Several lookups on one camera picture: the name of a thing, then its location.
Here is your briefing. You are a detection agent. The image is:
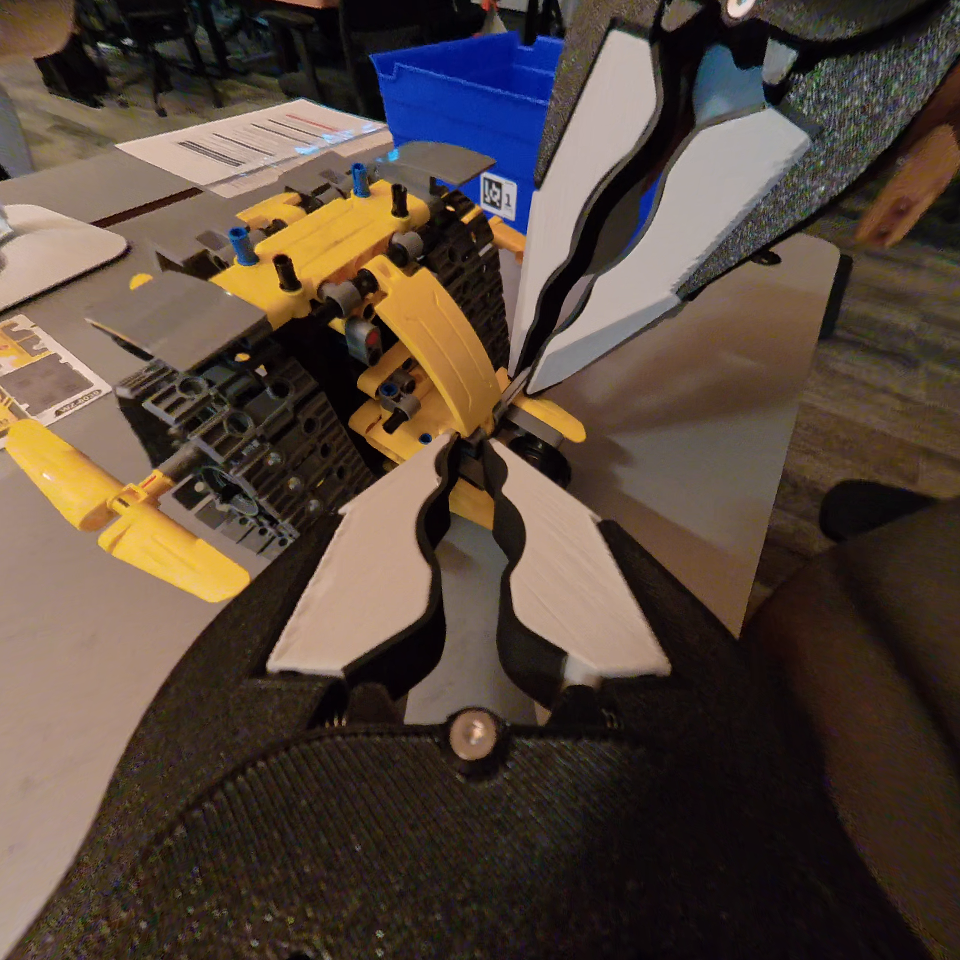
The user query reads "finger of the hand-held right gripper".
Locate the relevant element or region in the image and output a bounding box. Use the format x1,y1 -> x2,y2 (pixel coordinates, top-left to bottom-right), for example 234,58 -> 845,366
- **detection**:
527,33 -> 816,396
508,28 -> 663,380

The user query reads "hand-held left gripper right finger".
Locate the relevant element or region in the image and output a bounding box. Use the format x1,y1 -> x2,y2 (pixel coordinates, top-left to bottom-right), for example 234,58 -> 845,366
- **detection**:
480,438 -> 671,710

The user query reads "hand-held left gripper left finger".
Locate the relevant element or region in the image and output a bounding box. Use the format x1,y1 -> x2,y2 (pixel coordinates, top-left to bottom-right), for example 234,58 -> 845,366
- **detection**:
266,433 -> 460,676

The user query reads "yellow tracked toy vehicle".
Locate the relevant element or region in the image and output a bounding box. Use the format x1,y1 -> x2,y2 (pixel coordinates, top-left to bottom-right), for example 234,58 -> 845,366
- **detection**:
3,138 -> 590,605

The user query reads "person's right hand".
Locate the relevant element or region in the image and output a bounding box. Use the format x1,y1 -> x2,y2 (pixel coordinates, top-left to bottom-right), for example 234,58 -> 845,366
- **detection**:
855,122 -> 960,250

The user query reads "blue plastic bin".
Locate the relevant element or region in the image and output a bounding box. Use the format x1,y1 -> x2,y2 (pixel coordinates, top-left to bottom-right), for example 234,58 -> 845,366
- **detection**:
369,31 -> 567,226

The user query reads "laminated instruction sheet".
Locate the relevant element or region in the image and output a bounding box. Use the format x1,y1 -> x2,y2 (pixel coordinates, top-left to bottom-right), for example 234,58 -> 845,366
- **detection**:
116,97 -> 395,198

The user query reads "yellow sticker sheet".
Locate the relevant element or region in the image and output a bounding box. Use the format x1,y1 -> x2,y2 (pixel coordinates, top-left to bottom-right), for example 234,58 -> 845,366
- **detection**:
0,315 -> 114,451

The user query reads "white book stand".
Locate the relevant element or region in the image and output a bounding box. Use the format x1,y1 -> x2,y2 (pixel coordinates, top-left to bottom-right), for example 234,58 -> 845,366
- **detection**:
0,204 -> 129,312

